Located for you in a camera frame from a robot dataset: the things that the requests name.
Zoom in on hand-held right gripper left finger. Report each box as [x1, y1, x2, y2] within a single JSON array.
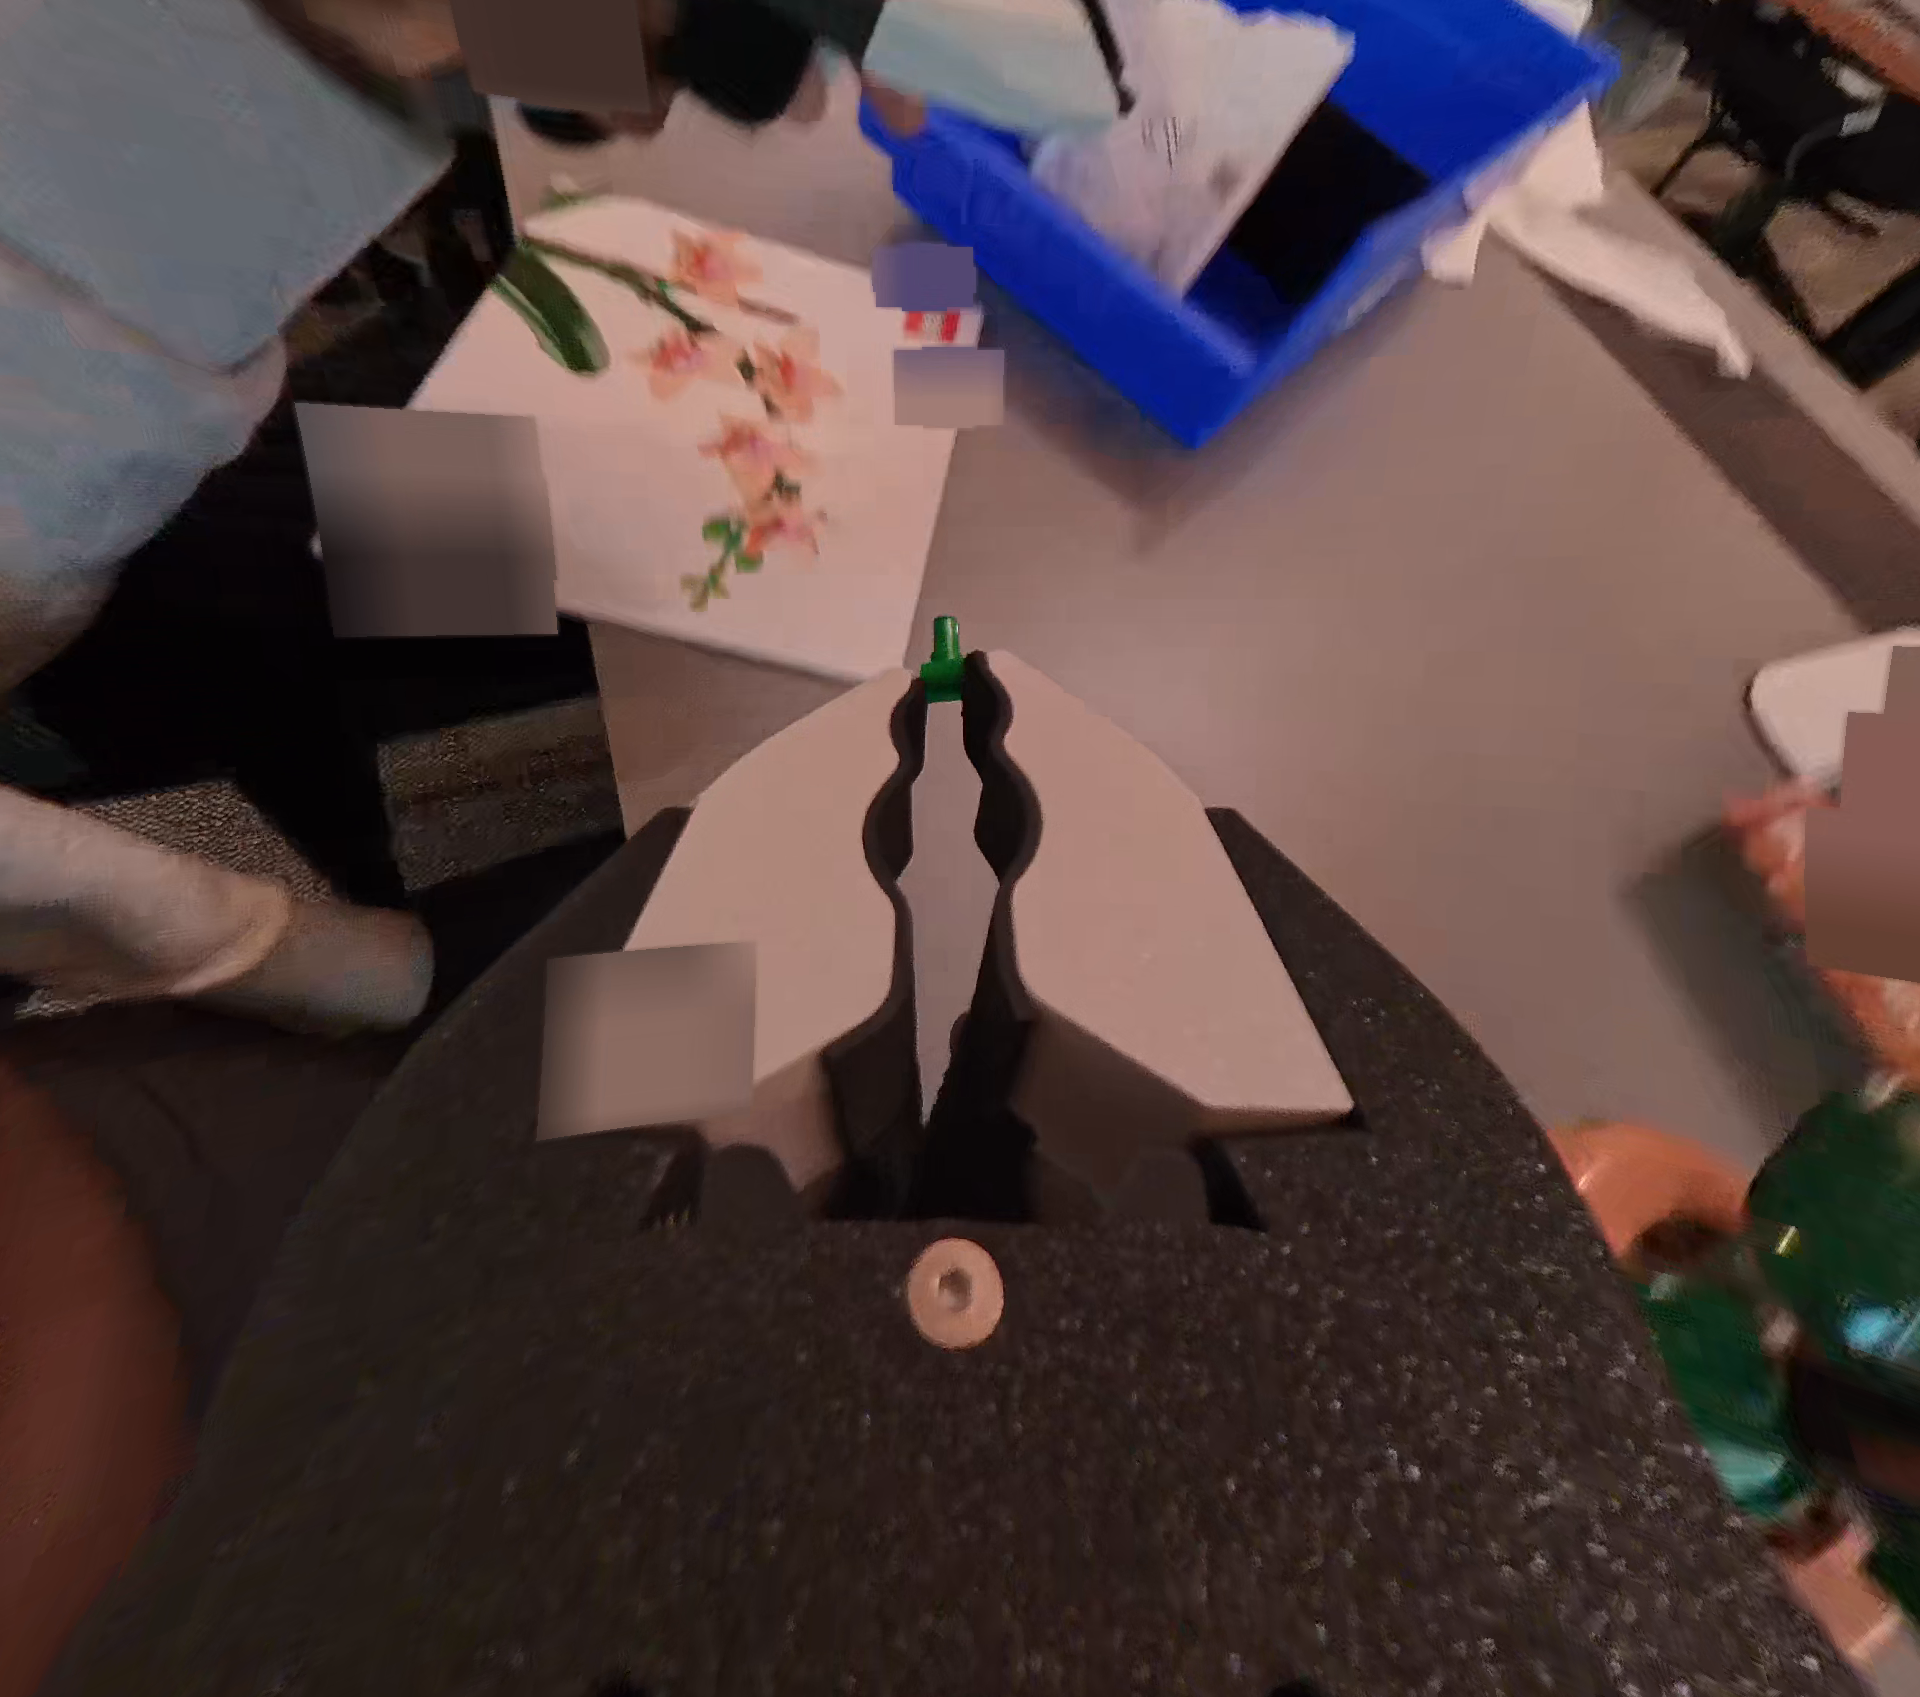
[[621, 663, 935, 1195]]

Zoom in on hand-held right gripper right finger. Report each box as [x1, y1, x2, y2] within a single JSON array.
[[952, 647, 1359, 1208]]

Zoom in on white plastic bag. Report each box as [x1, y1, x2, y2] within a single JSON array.
[[1037, 0, 1354, 291]]

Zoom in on blue plastic bin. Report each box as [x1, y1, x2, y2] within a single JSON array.
[[858, 0, 1624, 450]]

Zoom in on person's left forearm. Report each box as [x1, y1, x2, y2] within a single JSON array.
[[0, 0, 460, 679]]

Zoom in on white orchid print box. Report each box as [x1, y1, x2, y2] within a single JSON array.
[[405, 193, 992, 684]]

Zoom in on black flat box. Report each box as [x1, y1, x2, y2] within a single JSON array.
[[1222, 100, 1434, 306]]

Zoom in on peach plastic pieces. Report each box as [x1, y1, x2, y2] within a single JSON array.
[[1723, 778, 1920, 1087], [1546, 1116, 1757, 1281]]

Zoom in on person's pale shoe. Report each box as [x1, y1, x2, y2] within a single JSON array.
[[0, 786, 440, 1037]]

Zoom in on white flat sheet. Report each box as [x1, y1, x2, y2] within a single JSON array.
[[1749, 632, 1920, 786]]

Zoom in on bag of green bricks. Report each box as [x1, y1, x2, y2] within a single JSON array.
[[1638, 1081, 1920, 1556]]

